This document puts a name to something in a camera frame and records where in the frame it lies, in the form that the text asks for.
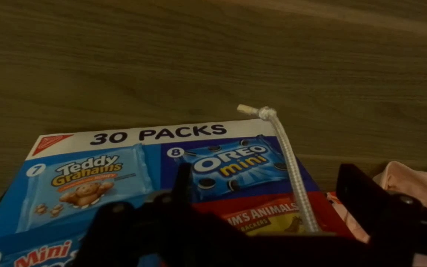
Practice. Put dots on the printed cardboard snack box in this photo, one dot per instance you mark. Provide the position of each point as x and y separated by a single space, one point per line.
132 178

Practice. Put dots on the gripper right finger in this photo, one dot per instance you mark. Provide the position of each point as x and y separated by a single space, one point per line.
380 207

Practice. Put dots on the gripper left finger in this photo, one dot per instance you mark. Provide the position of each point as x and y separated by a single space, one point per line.
150 226

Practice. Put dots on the pale pink cloth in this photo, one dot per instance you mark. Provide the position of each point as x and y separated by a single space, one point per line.
413 185

